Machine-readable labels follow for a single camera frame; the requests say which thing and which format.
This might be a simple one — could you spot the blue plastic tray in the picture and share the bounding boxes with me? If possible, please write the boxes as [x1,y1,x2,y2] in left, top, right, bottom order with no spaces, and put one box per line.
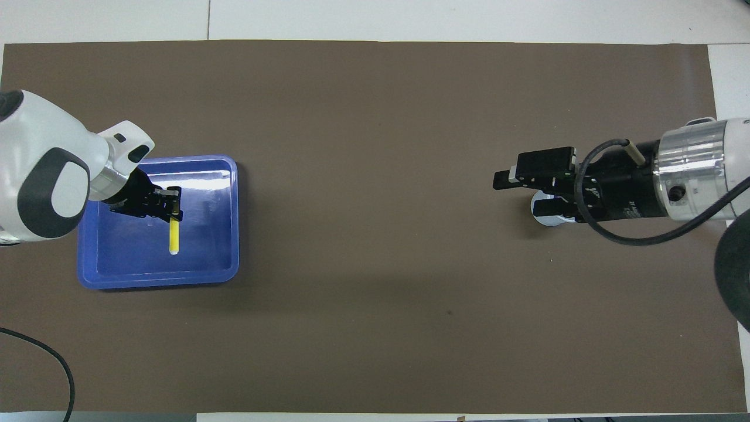
[77,155,240,291]

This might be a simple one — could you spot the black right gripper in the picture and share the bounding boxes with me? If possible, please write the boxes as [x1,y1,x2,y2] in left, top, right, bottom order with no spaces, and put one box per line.
[493,139,669,223]

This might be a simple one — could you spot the translucent plastic cup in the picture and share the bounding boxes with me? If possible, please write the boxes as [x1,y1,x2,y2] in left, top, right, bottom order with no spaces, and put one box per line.
[530,193,578,227]

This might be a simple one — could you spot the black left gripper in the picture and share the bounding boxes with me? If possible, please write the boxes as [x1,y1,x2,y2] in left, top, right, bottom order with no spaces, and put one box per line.
[108,167,183,223]

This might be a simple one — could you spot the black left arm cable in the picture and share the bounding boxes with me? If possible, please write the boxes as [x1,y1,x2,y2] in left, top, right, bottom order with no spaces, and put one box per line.
[0,327,76,422]

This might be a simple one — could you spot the brown table mat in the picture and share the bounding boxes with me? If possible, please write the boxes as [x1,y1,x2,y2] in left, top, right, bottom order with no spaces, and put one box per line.
[0,40,748,414]

